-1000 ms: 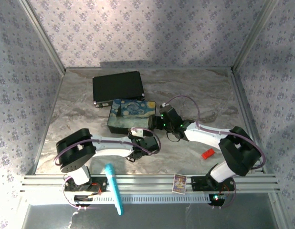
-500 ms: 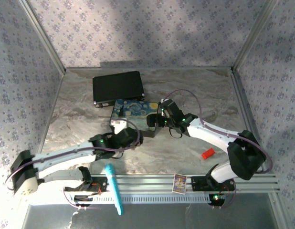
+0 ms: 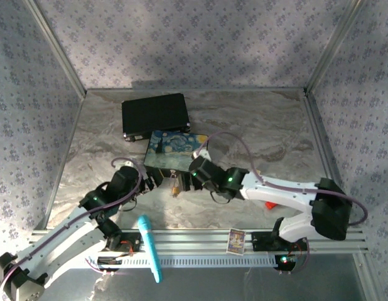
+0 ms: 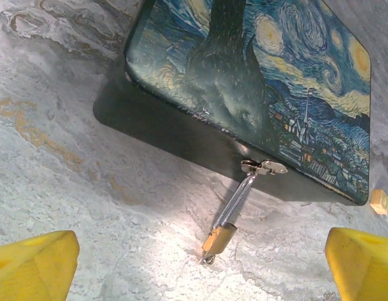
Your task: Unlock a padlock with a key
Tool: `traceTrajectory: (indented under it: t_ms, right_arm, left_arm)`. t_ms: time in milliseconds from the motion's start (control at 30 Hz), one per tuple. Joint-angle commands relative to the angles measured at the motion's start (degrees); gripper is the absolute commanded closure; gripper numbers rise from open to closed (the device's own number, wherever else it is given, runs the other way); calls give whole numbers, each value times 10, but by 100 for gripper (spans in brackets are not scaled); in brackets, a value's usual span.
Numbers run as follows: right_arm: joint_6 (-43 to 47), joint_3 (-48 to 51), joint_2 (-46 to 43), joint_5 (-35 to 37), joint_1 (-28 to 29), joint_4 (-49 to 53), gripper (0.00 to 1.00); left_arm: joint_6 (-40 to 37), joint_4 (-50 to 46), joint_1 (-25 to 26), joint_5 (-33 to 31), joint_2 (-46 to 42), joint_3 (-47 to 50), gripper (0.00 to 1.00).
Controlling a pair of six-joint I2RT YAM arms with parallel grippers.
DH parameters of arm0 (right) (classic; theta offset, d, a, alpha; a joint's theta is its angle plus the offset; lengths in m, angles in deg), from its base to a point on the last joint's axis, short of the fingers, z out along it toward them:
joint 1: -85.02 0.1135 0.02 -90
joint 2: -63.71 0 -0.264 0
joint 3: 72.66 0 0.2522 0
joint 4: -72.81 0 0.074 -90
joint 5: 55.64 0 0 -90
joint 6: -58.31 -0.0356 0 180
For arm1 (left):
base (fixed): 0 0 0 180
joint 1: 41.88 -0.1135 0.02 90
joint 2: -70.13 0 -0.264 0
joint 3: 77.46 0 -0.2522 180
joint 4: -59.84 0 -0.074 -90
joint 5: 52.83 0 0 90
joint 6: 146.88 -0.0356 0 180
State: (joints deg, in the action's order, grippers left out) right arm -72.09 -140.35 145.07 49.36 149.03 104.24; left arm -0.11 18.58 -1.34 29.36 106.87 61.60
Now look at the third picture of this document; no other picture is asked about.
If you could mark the small brass padlock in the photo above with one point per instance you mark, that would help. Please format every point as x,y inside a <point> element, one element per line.
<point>174,189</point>

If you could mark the starry night painted box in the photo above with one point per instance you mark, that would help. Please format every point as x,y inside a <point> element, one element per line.
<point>175,149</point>

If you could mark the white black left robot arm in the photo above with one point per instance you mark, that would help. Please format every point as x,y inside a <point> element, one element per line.
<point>65,247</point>

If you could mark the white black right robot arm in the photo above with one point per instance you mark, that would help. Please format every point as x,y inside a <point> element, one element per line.
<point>275,194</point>

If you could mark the red rectangular block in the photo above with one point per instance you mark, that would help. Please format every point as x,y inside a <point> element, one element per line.
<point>270,205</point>

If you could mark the black flat case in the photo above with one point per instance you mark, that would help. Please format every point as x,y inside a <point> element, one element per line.
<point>154,114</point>

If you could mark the cyan marker pen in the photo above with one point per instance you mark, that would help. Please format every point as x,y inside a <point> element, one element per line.
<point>150,247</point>

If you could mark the small picture card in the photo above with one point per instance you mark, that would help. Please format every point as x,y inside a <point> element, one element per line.
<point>235,241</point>

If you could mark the black left base board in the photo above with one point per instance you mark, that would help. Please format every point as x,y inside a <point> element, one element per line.
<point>109,261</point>

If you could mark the circuit board with LED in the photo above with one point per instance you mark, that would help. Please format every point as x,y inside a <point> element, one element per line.
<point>286,261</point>

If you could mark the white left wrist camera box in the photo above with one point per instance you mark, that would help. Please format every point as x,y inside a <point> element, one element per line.
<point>128,163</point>

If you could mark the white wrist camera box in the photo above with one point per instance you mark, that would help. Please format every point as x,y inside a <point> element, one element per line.
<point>128,163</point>
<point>201,154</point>

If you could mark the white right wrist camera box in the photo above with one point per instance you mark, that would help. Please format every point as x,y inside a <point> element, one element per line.
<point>201,154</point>

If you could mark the aluminium front frame rail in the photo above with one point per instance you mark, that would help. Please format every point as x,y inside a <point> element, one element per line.
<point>197,241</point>

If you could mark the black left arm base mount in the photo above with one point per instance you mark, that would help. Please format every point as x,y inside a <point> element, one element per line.
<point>134,243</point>

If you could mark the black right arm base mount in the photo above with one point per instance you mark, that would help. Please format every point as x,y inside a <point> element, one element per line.
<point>263,241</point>

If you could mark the aluminium rear rail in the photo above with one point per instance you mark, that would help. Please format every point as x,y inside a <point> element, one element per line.
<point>197,90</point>

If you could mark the aluminium side rail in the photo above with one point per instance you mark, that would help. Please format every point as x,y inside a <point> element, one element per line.
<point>326,150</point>

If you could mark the aluminium corner post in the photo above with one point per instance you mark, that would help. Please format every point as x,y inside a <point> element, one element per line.
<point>56,47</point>
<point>332,47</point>

